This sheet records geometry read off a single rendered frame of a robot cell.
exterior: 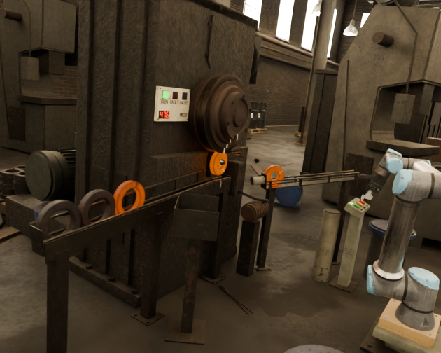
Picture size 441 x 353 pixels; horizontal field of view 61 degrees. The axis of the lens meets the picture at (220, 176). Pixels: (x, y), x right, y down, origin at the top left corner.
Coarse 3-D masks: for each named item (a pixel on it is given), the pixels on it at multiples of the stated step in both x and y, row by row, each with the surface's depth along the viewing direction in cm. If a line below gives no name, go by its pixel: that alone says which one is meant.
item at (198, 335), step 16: (176, 208) 179; (192, 208) 196; (208, 208) 196; (176, 224) 170; (192, 224) 170; (208, 224) 171; (192, 240) 185; (192, 256) 187; (192, 272) 189; (192, 288) 191; (192, 304) 193; (176, 320) 207; (192, 320) 195; (176, 336) 193; (192, 336) 195
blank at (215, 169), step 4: (216, 152) 232; (212, 156) 231; (216, 156) 230; (220, 156) 234; (224, 156) 237; (212, 160) 230; (216, 160) 231; (212, 164) 230; (216, 164) 232; (212, 168) 231; (216, 168) 233; (220, 168) 237; (224, 168) 240; (212, 172) 234; (216, 172) 234; (220, 172) 238
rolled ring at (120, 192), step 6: (120, 186) 174; (126, 186) 175; (132, 186) 178; (138, 186) 181; (120, 192) 172; (138, 192) 184; (144, 192) 186; (120, 198) 173; (138, 198) 185; (144, 198) 187; (120, 204) 174; (138, 204) 185; (120, 210) 175
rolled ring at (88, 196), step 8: (96, 192) 161; (104, 192) 165; (88, 200) 158; (112, 200) 170; (80, 208) 158; (88, 208) 159; (112, 208) 170; (104, 216) 170; (80, 224) 161; (88, 224) 161
